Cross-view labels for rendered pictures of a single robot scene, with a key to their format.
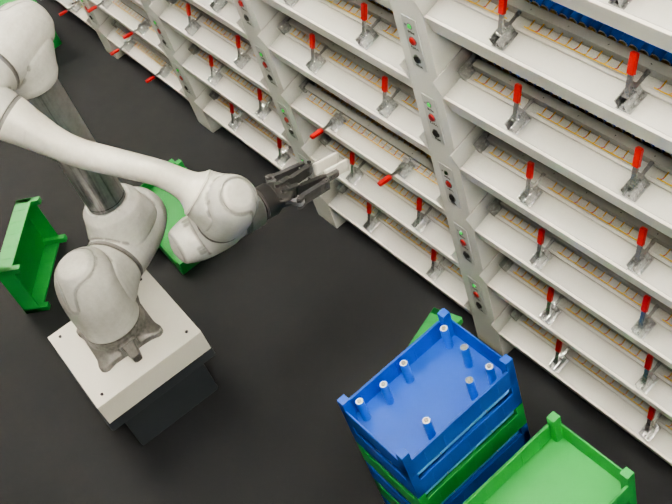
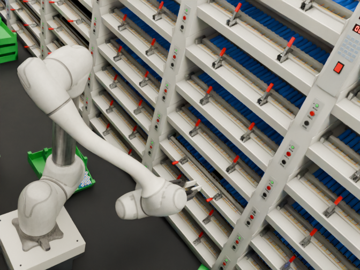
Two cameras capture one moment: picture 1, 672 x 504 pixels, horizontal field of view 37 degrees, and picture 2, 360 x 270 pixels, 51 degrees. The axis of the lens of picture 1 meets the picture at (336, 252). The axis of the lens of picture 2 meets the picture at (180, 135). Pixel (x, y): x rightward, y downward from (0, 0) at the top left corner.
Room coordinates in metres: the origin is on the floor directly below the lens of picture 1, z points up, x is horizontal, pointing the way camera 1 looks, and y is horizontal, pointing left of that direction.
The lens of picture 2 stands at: (0.71, 0.60, 1.83)
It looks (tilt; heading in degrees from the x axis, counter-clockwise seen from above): 39 degrees down; 332
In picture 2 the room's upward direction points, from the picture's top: 18 degrees clockwise
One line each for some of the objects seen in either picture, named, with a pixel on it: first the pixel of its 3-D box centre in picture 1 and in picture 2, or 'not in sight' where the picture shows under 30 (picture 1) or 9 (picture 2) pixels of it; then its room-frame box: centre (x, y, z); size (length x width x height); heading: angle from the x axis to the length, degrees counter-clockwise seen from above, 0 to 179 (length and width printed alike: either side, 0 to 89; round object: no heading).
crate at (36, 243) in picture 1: (32, 254); not in sight; (2.41, 0.88, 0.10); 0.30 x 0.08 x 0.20; 164
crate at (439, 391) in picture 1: (427, 390); not in sight; (1.17, -0.07, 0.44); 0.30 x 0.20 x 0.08; 114
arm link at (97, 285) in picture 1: (94, 289); (39, 204); (1.81, 0.58, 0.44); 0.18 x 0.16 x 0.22; 145
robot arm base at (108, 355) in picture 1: (118, 330); (39, 229); (1.78, 0.58, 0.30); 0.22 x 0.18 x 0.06; 18
